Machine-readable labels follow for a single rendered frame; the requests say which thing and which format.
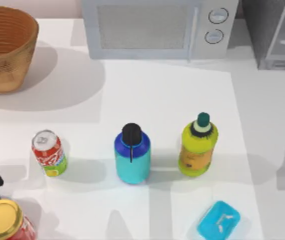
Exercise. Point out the brown woven basket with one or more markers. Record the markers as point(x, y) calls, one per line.
point(6, 50)

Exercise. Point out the yellow-green bottle with green cap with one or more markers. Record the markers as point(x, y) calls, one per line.
point(198, 147)

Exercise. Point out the red jar with gold lid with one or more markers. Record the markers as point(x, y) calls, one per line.
point(3, 220)

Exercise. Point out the microwave oven knob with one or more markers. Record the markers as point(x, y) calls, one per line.
point(214, 36)
point(218, 15)

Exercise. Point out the pale microwave oven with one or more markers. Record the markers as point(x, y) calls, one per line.
point(142, 27)

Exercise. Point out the grey cabinet with dark inside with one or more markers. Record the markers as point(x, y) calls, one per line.
point(275, 35)

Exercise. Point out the red and green can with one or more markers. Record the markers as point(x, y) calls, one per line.
point(49, 153)

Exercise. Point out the blue bottle with black cap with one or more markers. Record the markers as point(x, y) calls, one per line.
point(132, 156)

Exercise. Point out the light blue soap box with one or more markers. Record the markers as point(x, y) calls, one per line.
point(218, 221)

